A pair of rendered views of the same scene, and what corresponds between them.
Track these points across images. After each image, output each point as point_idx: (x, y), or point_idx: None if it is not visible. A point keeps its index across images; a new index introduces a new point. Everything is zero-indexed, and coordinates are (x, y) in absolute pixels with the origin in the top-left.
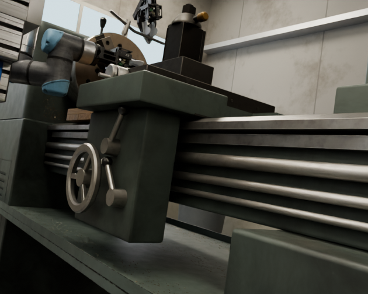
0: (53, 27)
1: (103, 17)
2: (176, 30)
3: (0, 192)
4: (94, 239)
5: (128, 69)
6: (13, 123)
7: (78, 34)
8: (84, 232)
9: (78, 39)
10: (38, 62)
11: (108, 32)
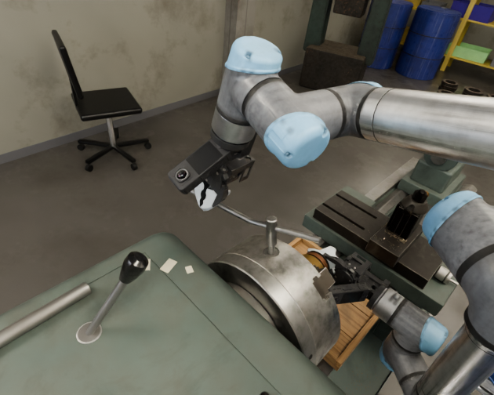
0: (330, 379)
1: (143, 258)
2: (422, 215)
3: None
4: (360, 349)
5: (440, 265)
6: None
7: (278, 332)
8: (344, 363)
9: (412, 302)
10: (425, 363)
11: (312, 265)
